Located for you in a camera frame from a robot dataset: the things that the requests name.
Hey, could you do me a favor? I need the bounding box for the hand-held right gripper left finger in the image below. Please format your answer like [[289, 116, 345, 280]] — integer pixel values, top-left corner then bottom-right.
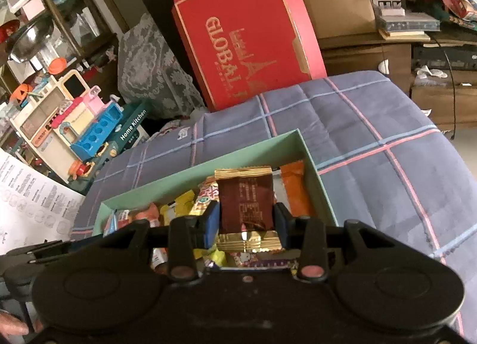
[[95, 203, 220, 282]]

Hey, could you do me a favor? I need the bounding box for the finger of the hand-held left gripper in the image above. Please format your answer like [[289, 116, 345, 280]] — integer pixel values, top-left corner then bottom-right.
[[28, 253, 69, 266], [7, 240, 77, 260]]

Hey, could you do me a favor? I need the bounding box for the glass display cabinet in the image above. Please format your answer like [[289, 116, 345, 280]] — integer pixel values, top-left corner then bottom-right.
[[0, 0, 120, 80]]

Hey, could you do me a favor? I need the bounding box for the orange pumpkin toy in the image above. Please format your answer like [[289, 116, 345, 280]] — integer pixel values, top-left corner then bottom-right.
[[9, 83, 32, 104]]

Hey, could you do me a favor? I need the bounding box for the clear cracker packet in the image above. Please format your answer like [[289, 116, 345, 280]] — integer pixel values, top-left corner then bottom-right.
[[102, 210, 131, 236]]

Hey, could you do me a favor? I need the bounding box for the cream toy kitchen set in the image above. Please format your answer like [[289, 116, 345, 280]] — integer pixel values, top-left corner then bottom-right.
[[9, 69, 94, 184]]

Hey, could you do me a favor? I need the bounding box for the purple snack packet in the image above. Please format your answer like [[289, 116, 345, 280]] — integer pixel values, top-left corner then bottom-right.
[[207, 251, 301, 274]]

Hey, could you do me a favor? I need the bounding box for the teal toy kitchen box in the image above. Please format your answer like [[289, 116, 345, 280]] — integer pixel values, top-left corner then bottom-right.
[[91, 100, 153, 169]]

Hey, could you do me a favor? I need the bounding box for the white printed instruction sheet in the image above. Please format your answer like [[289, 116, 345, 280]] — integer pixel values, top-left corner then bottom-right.
[[0, 148, 86, 255]]

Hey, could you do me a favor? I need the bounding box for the long yellow snack packet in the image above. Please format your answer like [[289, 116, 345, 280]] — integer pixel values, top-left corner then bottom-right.
[[194, 249, 228, 268]]

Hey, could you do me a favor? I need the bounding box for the black electronic device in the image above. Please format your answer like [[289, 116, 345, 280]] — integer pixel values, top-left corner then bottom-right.
[[412, 44, 477, 69]]

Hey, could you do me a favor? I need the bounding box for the person's left hand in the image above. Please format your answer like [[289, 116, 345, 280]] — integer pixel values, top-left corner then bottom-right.
[[0, 310, 44, 338]]

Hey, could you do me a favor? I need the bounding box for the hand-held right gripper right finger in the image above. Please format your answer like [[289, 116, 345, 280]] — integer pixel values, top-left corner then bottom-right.
[[274, 203, 403, 282]]

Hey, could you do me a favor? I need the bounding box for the brown gold snack packet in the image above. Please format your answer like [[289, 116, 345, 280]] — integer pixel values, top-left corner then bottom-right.
[[214, 166, 282, 253]]

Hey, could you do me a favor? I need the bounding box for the green cardboard box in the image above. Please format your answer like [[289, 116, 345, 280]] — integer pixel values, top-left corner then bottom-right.
[[91, 128, 340, 274]]

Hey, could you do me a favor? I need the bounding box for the grey patterned cushion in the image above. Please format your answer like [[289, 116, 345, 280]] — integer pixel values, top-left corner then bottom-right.
[[117, 13, 205, 119]]

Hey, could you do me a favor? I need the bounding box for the red gift box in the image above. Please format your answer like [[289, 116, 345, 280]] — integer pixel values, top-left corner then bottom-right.
[[171, 0, 328, 112]]

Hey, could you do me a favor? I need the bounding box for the orange yellow stick snack packet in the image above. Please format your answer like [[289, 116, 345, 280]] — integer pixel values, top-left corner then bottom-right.
[[188, 176, 220, 218]]

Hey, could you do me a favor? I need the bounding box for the wooden cabinet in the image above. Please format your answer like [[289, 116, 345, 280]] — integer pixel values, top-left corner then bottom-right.
[[320, 27, 477, 129]]

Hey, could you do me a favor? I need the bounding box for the blue pink toy house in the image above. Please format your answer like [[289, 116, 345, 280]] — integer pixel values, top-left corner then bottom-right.
[[52, 85, 123, 160]]

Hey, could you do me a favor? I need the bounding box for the stack of grey books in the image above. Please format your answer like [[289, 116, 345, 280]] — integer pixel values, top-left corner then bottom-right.
[[373, 0, 441, 41]]

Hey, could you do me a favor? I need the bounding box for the black cable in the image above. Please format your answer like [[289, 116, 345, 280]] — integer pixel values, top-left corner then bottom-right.
[[428, 0, 458, 140]]

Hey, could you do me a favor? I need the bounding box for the metal bowl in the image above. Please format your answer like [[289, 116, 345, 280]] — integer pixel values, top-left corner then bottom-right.
[[5, 13, 55, 62]]

